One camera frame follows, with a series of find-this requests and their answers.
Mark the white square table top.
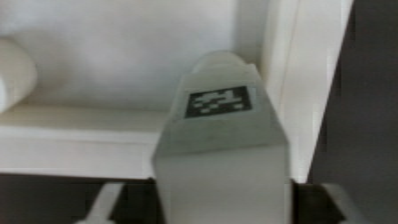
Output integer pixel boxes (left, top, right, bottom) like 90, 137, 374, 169
0, 0, 355, 180

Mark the white table leg with tag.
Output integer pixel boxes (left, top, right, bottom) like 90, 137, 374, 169
152, 51, 291, 224

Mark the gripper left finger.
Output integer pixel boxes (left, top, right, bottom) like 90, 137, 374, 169
74, 182, 124, 224

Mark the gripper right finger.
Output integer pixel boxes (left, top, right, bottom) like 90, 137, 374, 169
321, 183, 371, 224

